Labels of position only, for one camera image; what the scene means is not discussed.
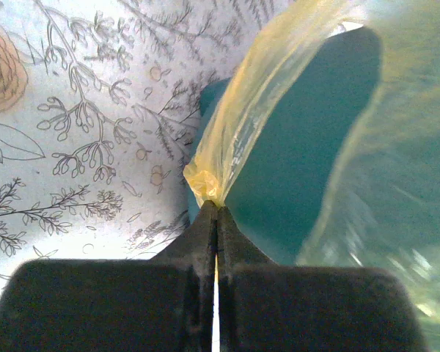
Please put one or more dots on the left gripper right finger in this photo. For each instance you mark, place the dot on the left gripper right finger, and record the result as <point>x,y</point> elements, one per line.
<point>264,306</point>

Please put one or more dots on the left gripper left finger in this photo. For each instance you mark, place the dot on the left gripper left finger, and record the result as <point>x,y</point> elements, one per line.
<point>161,304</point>

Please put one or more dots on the yellow translucent trash bag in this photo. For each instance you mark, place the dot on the yellow translucent trash bag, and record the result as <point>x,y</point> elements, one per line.
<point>406,96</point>

